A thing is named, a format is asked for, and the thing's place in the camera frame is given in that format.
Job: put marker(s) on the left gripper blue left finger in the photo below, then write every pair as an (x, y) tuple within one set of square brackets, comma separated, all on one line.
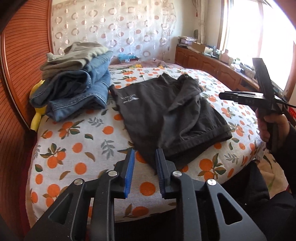
[(86, 208)]

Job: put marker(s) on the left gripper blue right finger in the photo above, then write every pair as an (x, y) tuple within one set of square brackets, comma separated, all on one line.
[(204, 210)]

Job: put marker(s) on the black pants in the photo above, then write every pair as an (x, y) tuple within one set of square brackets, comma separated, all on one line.
[(172, 115)]

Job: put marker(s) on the person's right hand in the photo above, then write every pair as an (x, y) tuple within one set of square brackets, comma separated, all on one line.
[(279, 119)]

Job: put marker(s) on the white jug bottle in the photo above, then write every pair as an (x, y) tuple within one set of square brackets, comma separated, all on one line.
[(224, 57)]

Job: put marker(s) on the window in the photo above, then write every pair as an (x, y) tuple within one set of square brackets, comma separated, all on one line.
[(251, 29)]

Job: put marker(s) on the cardboard box on cabinet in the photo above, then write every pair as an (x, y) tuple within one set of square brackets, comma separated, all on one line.
[(198, 47)]

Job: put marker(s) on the wooden sideboard cabinet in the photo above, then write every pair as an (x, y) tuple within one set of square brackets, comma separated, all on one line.
[(233, 80)]

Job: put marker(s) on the person's dark clothed body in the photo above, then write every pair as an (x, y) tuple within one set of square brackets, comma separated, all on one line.
[(275, 216)]

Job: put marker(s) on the stack of books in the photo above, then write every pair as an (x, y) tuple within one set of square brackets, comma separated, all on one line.
[(186, 41)]

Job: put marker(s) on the floral pink blanket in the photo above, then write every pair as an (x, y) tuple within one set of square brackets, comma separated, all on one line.
[(143, 64)]

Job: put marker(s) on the dark blue folded jeans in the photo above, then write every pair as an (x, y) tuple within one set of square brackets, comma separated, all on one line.
[(72, 90)]

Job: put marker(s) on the window curtain drape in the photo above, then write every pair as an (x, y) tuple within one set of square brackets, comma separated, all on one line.
[(201, 10)]

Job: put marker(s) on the yellow plush toy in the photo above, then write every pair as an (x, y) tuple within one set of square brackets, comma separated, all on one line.
[(39, 111)]

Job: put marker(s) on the box with blue cloth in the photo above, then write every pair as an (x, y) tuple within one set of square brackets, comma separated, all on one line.
[(126, 58)]

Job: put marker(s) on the light blue folded jeans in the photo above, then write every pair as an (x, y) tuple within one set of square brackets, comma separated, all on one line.
[(98, 66)]

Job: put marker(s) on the circle-pattern sheer curtain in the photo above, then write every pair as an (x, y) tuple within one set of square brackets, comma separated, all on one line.
[(140, 28)]

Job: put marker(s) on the beige folded pants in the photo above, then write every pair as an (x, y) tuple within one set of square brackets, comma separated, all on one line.
[(75, 57)]

